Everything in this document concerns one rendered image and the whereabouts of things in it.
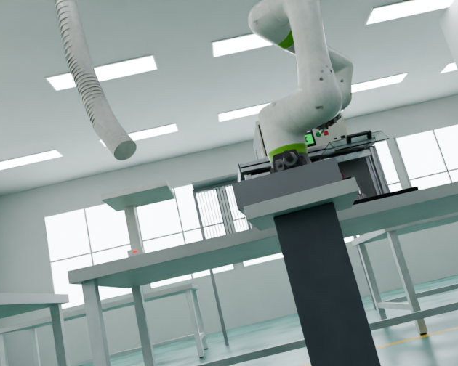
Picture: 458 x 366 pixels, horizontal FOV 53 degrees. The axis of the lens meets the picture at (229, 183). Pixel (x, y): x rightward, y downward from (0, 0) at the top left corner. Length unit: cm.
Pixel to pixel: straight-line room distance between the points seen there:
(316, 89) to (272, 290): 724
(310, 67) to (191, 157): 752
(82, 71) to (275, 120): 218
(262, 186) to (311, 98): 29
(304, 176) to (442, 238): 804
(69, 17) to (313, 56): 252
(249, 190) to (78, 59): 235
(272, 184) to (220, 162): 748
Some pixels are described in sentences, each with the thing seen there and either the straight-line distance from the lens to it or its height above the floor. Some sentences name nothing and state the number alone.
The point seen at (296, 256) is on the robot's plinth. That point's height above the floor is 58.
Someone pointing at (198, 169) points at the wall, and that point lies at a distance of 878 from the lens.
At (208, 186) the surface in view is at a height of 190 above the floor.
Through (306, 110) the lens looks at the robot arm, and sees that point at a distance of 138.
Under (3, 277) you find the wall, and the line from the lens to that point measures 941.
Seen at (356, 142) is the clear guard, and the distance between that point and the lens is 207.
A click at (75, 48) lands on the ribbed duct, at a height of 242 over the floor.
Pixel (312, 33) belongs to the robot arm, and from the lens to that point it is 150.
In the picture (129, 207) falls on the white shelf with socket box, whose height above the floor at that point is 116.
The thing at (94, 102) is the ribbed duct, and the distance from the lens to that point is 328.
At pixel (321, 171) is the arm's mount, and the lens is 134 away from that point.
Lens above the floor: 51
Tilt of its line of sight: 14 degrees up
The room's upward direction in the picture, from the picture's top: 13 degrees counter-clockwise
